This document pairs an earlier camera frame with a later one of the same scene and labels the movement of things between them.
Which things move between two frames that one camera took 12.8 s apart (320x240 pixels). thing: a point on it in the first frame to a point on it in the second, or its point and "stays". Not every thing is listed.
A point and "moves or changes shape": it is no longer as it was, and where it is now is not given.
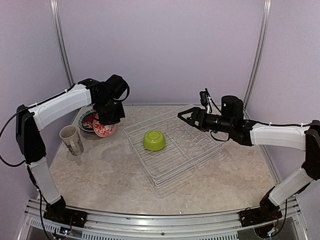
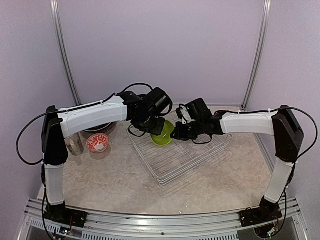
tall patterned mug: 70,136 stays
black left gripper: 103,120 to 157,131
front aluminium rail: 218,226 stays
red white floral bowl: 102,130 to 97,142
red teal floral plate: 87,120 moves or changes shape
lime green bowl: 154,140 to 165,138
